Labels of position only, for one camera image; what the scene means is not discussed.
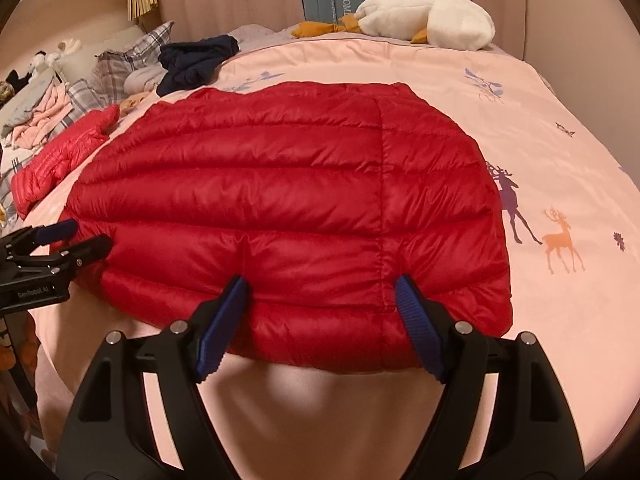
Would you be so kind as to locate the navy garment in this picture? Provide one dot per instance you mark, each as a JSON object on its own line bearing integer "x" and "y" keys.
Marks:
{"x": 195, "y": 60}

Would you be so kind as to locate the pink printed duvet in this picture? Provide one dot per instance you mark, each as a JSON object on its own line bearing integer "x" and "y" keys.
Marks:
{"x": 550, "y": 110}

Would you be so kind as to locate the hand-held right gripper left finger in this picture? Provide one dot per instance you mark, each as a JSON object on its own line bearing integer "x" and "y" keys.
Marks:
{"x": 220, "y": 330}

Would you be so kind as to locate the pink clothes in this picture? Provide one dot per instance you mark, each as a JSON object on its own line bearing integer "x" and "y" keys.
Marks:
{"x": 42, "y": 115}

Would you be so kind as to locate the red down jacket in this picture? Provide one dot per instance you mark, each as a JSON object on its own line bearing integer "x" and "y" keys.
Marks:
{"x": 300, "y": 185}

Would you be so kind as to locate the grey cloth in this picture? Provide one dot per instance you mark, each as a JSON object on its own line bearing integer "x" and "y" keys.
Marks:
{"x": 145, "y": 80}

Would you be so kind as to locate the small white plush toys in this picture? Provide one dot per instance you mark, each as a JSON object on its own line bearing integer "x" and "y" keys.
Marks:
{"x": 50, "y": 55}

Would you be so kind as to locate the light red puffer jacket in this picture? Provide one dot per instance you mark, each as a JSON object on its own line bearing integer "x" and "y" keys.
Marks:
{"x": 55, "y": 160}

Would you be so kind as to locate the orange plush toy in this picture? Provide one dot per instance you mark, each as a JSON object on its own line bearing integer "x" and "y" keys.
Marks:
{"x": 15, "y": 355}

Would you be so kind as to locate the white goose plush toy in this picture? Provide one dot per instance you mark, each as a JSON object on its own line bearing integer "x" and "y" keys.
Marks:
{"x": 425, "y": 15}

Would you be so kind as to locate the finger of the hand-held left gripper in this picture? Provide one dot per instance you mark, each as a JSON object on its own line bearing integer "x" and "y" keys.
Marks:
{"x": 57, "y": 231}
{"x": 87, "y": 251}

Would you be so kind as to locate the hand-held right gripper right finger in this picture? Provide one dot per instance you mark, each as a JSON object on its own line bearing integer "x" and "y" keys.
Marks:
{"x": 420, "y": 330}

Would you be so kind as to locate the plaid pillow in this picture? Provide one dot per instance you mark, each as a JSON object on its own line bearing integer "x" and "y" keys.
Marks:
{"x": 130, "y": 55}

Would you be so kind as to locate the orange cloth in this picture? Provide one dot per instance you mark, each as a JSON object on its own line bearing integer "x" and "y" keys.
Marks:
{"x": 132, "y": 101}

